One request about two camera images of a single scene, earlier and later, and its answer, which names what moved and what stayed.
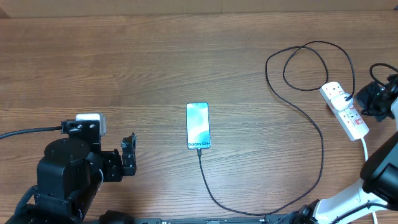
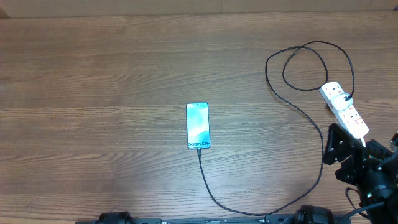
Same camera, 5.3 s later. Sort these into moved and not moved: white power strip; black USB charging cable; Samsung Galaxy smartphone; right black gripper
Moved: right black gripper
Not moved: black USB charging cable; Samsung Galaxy smartphone; white power strip
